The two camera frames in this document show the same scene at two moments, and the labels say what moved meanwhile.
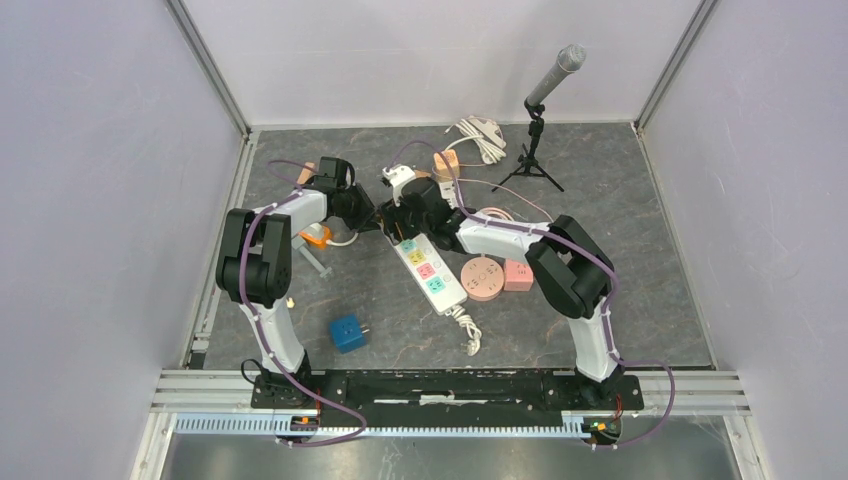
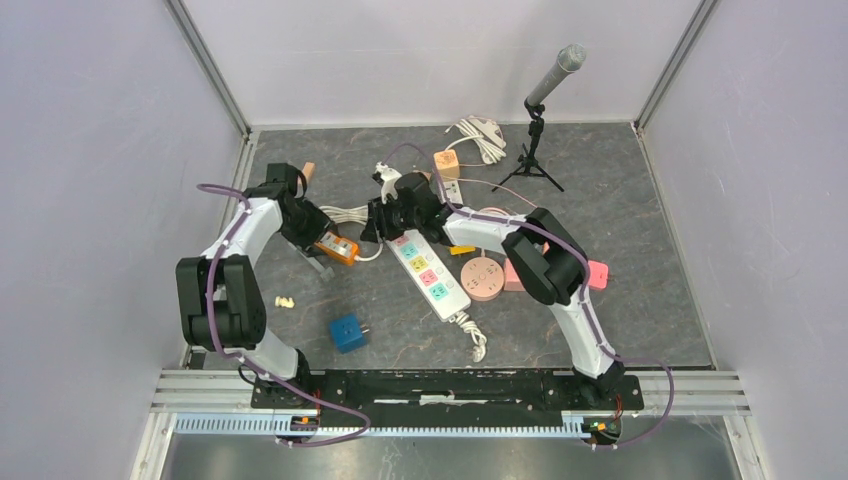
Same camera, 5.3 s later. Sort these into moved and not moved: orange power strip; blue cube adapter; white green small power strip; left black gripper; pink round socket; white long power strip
Moved: left black gripper; orange power strip
Not moved: white long power strip; pink round socket; blue cube adapter; white green small power strip
